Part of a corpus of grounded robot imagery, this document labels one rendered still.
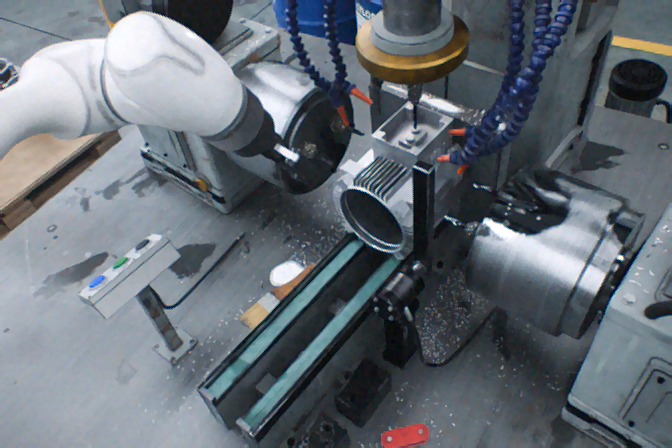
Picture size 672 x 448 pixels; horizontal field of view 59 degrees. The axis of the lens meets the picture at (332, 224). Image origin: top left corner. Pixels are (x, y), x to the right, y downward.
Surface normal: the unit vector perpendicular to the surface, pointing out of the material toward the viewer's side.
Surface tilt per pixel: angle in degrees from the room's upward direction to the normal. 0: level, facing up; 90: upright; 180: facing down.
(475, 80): 90
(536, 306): 84
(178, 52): 67
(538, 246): 39
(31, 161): 0
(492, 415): 0
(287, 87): 5
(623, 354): 89
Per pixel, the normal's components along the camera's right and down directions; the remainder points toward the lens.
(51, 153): -0.11, -0.65
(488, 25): -0.63, 0.62
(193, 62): 0.82, 0.03
